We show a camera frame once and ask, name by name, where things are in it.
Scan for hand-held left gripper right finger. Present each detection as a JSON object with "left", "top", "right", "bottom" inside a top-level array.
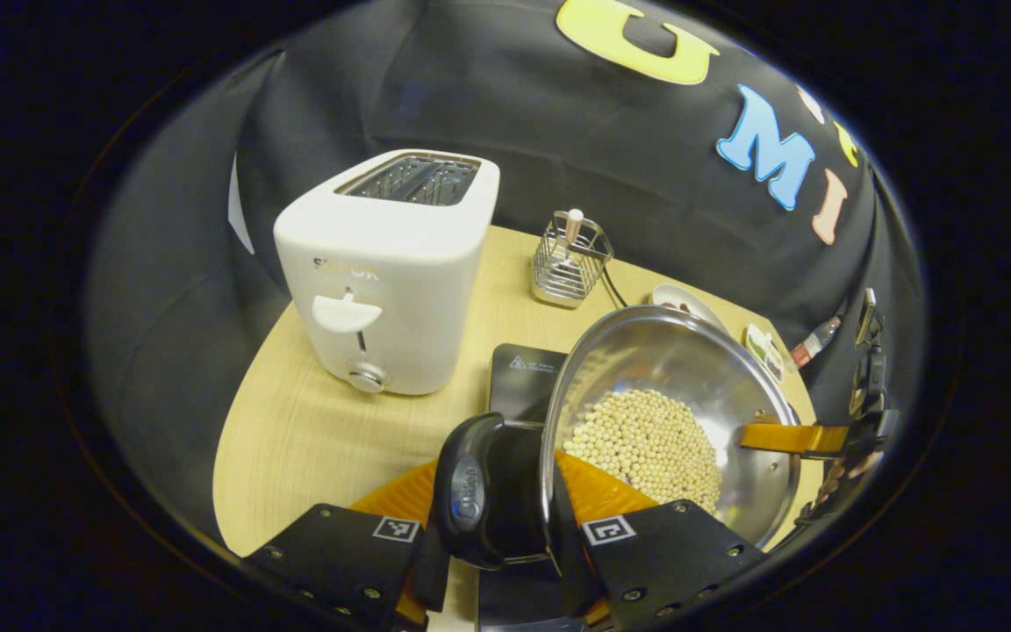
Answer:
[{"left": 549, "top": 448, "right": 770, "bottom": 631}]

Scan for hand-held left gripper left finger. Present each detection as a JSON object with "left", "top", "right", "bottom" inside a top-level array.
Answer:
[{"left": 242, "top": 456, "right": 454, "bottom": 631}]

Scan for steel pot with black handle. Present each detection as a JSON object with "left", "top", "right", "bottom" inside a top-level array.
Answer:
[{"left": 431, "top": 305, "right": 803, "bottom": 570}]

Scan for black induction cooktop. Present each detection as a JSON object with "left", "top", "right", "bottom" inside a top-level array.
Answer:
[{"left": 475, "top": 342, "right": 612, "bottom": 631}]

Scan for white divided bean dish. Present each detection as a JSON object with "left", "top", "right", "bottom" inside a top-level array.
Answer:
[{"left": 742, "top": 323, "right": 787, "bottom": 384}]

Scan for clear plastic water bottle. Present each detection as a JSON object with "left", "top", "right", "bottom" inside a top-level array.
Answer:
[{"left": 789, "top": 316, "right": 843, "bottom": 370}]

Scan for pile of soybeans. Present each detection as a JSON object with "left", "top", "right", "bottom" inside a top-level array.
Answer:
[{"left": 563, "top": 389, "right": 724, "bottom": 514}]

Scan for white round plate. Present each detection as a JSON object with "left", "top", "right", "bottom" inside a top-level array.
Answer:
[{"left": 650, "top": 283, "right": 726, "bottom": 330}]

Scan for white toaster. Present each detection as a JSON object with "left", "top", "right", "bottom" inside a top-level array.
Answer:
[{"left": 273, "top": 149, "right": 501, "bottom": 396}]

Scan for black power cable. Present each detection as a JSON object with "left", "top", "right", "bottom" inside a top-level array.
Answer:
[{"left": 602, "top": 263, "right": 631, "bottom": 310}]

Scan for wire mesh basket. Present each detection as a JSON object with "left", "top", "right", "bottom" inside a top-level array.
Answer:
[{"left": 530, "top": 211, "right": 615, "bottom": 310}]

